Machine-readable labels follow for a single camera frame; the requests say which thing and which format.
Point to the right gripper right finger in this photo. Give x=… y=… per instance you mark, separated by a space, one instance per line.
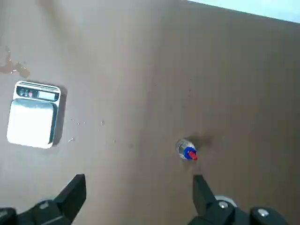
x=201 y=194

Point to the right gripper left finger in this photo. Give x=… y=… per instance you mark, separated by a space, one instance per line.
x=68 y=197

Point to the clear dropper bottle blue cap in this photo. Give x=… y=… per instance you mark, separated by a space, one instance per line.
x=180 y=147

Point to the silver electronic balance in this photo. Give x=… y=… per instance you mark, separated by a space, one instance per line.
x=32 y=122

